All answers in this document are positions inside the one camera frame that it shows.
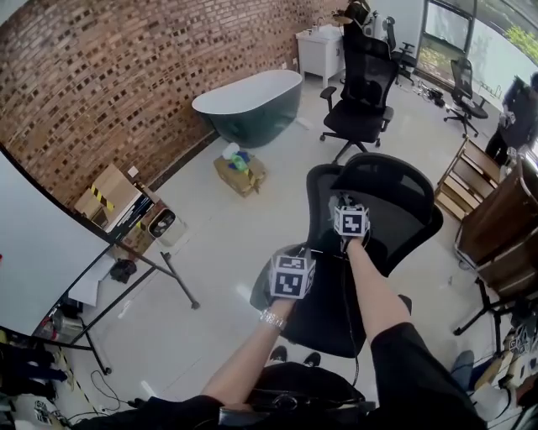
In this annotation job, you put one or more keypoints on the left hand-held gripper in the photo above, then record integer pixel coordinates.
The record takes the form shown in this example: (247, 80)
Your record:
(288, 283)

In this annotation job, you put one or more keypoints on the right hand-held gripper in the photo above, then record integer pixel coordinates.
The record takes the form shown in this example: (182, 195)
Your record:
(352, 222)

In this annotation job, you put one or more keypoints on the black mesh office chair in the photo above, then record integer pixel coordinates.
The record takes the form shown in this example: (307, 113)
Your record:
(403, 218)

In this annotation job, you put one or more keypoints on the person's right forearm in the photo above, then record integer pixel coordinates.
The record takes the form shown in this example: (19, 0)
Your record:
(370, 285)

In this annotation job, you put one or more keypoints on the person's left forearm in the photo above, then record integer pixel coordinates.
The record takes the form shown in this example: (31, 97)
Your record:
(248, 361)

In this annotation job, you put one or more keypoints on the person's black shoe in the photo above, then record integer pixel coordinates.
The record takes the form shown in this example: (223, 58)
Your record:
(312, 359)
(278, 354)

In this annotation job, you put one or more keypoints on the taped cardboard box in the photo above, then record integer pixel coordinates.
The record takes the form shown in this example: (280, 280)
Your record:
(244, 180)

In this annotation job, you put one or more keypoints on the wooden slatted shelf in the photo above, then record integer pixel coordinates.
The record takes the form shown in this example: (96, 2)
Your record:
(462, 185)

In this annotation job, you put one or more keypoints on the green plastic packet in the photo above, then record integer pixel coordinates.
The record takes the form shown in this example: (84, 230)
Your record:
(239, 164)

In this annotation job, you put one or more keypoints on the white waste bin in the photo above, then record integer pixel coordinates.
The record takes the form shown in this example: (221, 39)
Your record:
(166, 229)

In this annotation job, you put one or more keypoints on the white paper roll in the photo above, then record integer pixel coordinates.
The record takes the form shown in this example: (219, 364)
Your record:
(231, 151)

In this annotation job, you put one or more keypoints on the chest-mounted glossy tablet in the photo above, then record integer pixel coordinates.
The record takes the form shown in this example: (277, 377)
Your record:
(239, 416)

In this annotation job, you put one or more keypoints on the dark wooden cabinet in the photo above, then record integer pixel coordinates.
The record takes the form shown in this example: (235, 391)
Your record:
(500, 227)

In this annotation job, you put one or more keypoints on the dark green bathtub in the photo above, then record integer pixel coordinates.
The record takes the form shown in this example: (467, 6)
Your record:
(252, 109)

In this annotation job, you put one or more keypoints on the brown printed carton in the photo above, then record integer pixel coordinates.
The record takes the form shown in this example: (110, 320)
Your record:
(143, 239)

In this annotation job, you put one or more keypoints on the black tripod stand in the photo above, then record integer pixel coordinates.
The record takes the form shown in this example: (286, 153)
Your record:
(487, 308)

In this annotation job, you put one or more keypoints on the person's black clothing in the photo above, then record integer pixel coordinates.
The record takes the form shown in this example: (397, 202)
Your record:
(420, 378)

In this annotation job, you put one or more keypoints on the black bag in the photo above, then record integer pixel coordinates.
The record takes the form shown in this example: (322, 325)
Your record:
(123, 271)

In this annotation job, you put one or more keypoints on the white cabinet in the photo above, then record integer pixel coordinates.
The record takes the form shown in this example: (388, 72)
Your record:
(319, 54)

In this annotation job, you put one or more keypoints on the black printed carton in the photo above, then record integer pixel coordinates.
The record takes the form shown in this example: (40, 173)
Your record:
(130, 210)

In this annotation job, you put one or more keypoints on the flat cardboard with striped tape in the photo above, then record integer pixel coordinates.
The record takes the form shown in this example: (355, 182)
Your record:
(113, 189)

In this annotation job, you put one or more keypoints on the silver metal container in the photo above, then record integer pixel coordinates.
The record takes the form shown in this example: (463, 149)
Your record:
(66, 325)

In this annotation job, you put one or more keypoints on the whiteboard on black stand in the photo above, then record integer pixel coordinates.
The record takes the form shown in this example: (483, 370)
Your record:
(33, 252)

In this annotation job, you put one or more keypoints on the glass window wall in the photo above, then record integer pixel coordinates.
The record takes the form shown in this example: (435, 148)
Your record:
(445, 25)

